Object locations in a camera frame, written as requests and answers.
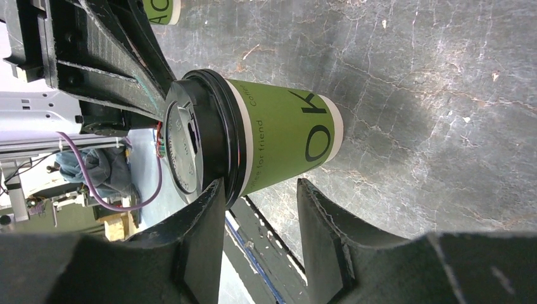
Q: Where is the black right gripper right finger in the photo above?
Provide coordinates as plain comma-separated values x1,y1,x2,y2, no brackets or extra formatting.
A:
297,179,536,303

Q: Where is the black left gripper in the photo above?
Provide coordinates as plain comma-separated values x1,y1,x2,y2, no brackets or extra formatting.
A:
1,1,175,120

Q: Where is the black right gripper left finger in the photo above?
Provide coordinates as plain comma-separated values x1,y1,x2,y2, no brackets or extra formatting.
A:
1,179,225,303

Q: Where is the green paper coffee cup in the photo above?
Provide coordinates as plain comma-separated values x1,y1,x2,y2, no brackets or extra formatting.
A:
226,79,344,196

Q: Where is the black plastic cup lid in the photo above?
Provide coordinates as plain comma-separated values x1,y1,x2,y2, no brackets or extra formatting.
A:
163,69,246,208

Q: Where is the stack of green paper cups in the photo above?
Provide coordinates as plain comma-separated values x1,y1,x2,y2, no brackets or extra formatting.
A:
142,0,182,25

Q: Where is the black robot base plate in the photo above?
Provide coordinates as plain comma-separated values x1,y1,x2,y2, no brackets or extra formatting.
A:
220,197,310,303

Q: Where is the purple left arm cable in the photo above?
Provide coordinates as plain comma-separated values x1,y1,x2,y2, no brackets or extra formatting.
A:
56,131,165,213

